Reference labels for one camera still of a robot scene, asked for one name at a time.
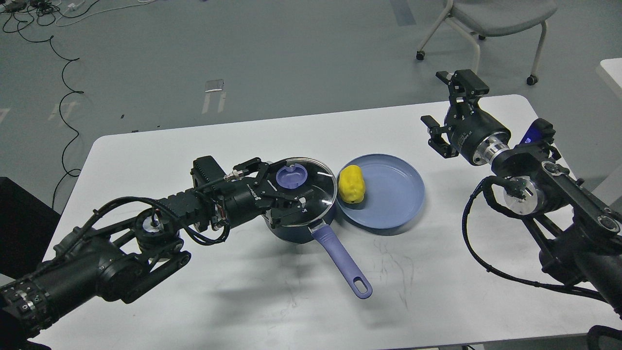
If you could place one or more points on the grey chair on casters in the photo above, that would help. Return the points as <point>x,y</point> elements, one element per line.
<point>477,20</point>

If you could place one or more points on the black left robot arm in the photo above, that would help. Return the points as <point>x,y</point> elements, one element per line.
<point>131,244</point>

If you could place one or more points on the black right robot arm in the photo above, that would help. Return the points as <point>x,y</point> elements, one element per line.
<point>578,235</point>

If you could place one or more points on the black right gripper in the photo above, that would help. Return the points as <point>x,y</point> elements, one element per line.
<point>474,134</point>

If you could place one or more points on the blue round plate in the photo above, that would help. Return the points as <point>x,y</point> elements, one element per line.
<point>395,193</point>

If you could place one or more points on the glass lid purple knob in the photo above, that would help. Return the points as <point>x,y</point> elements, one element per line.
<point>311,179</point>

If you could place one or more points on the yellow potato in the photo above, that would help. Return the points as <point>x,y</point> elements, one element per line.
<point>351,184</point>

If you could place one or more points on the black box at left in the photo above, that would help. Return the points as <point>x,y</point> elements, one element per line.
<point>27,226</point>

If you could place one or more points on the dark blue pot purple handle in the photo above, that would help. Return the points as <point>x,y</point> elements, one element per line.
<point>323,233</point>

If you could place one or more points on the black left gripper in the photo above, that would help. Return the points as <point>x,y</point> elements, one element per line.
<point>249,197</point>

